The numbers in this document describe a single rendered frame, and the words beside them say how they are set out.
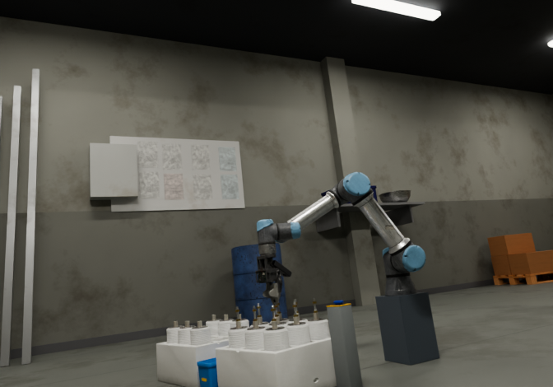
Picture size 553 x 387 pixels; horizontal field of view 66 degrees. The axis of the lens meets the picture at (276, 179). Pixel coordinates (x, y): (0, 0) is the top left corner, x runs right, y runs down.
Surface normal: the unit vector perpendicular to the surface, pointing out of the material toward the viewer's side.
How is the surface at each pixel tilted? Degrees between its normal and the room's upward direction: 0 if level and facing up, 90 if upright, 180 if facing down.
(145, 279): 90
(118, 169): 90
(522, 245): 90
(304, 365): 90
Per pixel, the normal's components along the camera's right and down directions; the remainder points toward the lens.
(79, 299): 0.42, -0.25
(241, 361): -0.75, -0.07
